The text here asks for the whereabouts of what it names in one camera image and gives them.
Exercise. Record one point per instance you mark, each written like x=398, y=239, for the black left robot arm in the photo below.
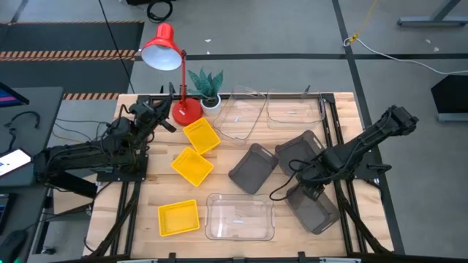
x=73, y=157

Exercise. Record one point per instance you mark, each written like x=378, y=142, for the black box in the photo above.
x=451, y=95

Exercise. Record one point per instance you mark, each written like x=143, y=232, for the smoky grey plastic bin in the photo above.
x=252, y=168
x=320, y=217
x=298, y=148

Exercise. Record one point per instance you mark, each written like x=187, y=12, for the grey metal desk foot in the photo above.
x=431, y=21

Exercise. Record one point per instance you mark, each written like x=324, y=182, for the black hazard-striped floor mat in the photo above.
x=55, y=36

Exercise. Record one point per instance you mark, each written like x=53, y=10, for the grey side desk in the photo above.
x=44, y=109

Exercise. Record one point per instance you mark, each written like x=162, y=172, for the black aluminium table frame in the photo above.
x=330, y=98

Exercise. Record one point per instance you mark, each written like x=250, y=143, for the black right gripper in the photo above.
x=310, y=178

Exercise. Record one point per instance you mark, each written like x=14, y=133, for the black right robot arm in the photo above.
x=365, y=139

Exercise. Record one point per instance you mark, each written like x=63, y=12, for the red desk lamp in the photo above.
x=162, y=40

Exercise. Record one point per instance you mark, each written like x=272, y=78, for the monitor with blue screen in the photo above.
x=9, y=98

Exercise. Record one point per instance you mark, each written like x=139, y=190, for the green plant in white pot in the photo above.
x=206, y=85

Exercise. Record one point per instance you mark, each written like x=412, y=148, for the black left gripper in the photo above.
x=144, y=113

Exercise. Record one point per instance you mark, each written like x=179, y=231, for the yellow plastic basket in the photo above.
x=201, y=136
x=178, y=218
x=192, y=166

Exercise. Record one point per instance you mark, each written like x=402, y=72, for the smartphone with lit screen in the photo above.
x=12, y=160

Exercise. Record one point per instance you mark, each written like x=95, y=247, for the clear plastic bin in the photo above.
x=237, y=117
x=239, y=217
x=294, y=111

